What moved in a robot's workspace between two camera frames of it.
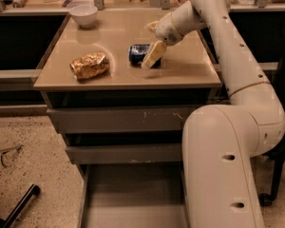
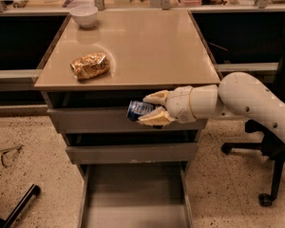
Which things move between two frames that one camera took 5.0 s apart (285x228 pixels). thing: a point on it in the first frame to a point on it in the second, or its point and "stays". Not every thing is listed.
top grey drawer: (122, 120) stays
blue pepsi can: (138, 53) to (136, 108)
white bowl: (84, 14) stays
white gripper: (166, 28) to (180, 104)
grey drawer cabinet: (122, 123) stays
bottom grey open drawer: (133, 195) stays
